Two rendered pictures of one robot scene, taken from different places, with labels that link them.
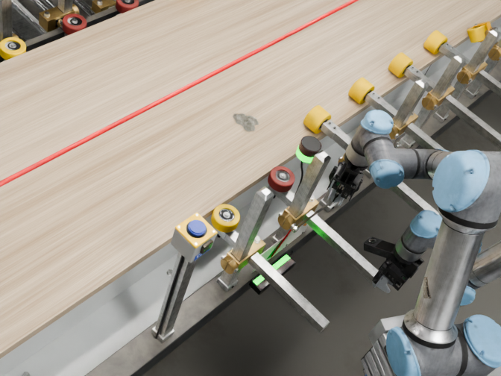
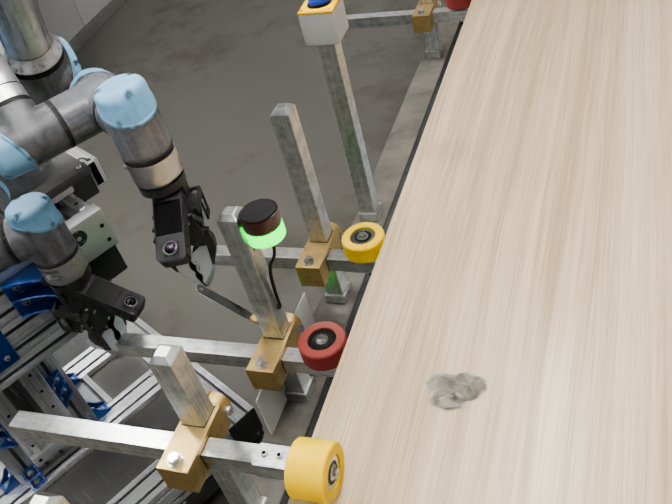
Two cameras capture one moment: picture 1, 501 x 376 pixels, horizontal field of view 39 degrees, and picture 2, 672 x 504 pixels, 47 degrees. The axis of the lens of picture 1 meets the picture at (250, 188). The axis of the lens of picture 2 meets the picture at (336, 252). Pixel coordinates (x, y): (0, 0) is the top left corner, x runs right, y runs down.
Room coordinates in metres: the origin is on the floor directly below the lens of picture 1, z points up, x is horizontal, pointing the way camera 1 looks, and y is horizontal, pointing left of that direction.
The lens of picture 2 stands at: (2.32, 0.00, 1.79)
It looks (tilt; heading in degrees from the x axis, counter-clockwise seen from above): 40 degrees down; 181
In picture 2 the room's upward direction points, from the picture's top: 16 degrees counter-clockwise
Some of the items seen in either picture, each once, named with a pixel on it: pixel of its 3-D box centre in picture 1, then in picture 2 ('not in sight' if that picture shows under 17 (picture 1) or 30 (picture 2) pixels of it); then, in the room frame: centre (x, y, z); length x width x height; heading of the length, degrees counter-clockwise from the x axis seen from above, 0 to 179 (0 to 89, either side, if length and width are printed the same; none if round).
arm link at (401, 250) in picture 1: (411, 246); (62, 265); (1.26, -0.47, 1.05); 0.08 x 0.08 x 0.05
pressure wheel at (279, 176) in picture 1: (278, 186); (328, 360); (1.46, -0.08, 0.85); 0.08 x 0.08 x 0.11
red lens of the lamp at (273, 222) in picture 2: (309, 146); (260, 217); (1.40, -0.11, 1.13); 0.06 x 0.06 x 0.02
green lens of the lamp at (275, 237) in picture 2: (307, 152); (264, 229); (1.40, -0.11, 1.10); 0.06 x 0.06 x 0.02
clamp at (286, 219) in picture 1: (297, 211); (278, 350); (1.40, -0.16, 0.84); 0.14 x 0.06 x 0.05; 153
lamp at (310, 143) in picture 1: (300, 168); (276, 263); (1.40, -0.11, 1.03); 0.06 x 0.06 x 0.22; 63
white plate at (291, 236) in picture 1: (283, 242); (288, 360); (1.34, -0.16, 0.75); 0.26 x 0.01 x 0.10; 153
